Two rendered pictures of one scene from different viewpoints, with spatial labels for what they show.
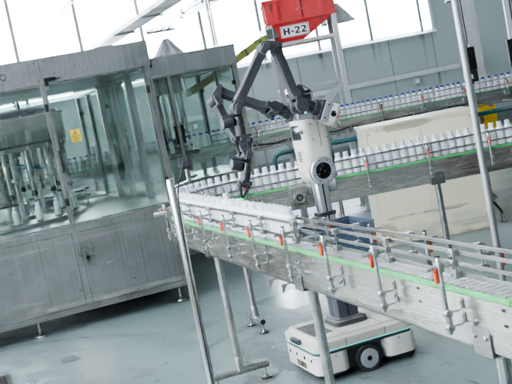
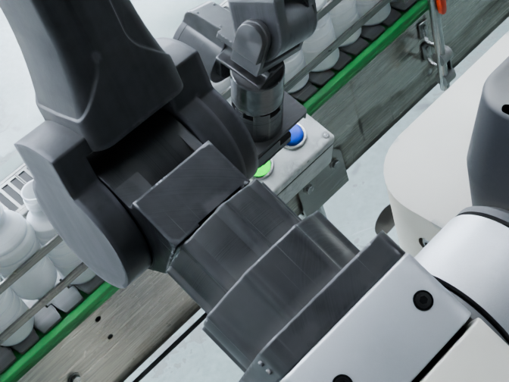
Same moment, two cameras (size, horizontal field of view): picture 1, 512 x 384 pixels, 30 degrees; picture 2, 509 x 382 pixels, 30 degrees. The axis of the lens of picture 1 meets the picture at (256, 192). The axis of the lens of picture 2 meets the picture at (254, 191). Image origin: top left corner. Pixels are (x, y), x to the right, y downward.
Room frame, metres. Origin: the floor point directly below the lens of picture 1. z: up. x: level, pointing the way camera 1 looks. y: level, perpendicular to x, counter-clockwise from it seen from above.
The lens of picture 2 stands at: (5.37, -0.72, 1.95)
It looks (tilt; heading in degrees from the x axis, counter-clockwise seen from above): 47 degrees down; 80
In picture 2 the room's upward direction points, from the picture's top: 21 degrees counter-clockwise
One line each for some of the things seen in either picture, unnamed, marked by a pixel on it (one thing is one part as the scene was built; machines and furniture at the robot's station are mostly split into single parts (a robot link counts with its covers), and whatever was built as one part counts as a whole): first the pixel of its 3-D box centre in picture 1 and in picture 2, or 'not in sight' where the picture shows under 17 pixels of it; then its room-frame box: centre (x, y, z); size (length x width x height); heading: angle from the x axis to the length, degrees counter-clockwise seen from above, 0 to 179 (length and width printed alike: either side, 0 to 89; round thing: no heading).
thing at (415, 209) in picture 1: (422, 175); not in sight; (9.46, -1.66, 0.59); 1.10 x 0.62 x 1.18; 90
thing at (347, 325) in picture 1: (344, 324); not in sight; (5.64, -0.37, 0.24); 0.68 x 0.53 x 0.41; 108
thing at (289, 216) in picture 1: (290, 225); not in sight; (4.30, -0.13, 1.08); 0.06 x 0.06 x 0.17
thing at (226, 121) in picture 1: (230, 116); not in sight; (5.24, 0.06, 1.60); 0.12 x 0.09 x 0.12; 111
